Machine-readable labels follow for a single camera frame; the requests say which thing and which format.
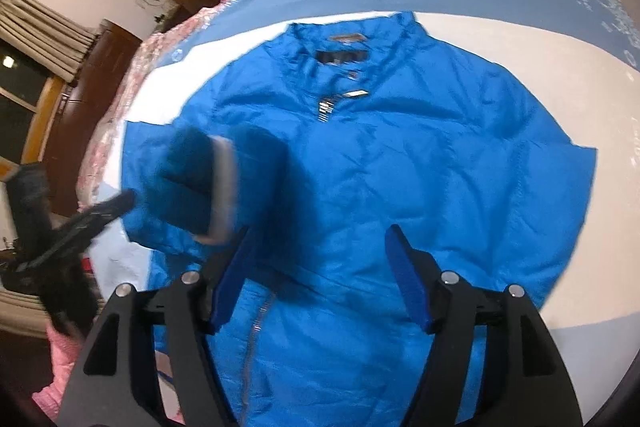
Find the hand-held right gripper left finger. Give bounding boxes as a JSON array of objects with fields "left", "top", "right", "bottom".
[{"left": 59, "top": 227, "right": 251, "bottom": 427}]

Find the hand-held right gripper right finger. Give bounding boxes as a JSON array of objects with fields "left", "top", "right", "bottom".
[{"left": 384, "top": 224, "right": 583, "bottom": 427}]

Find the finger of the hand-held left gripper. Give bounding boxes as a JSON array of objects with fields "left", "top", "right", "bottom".
[{"left": 29, "top": 190, "right": 137, "bottom": 269}]

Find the blue puffer jacket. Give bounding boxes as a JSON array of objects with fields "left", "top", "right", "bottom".
[{"left": 120, "top": 11, "right": 598, "bottom": 427}]

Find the wooden framed window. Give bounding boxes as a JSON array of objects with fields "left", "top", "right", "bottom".
[{"left": 0, "top": 41, "right": 67, "bottom": 175}]

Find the dark wooden wardrobe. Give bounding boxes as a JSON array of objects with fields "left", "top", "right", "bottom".
[{"left": 42, "top": 19, "right": 144, "bottom": 214}]

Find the pink floral quilt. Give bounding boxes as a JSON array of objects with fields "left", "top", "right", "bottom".
[{"left": 75, "top": 0, "right": 251, "bottom": 212}]

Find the beige curtain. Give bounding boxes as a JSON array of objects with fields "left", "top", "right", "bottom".
[{"left": 0, "top": 0, "right": 100, "bottom": 84}]

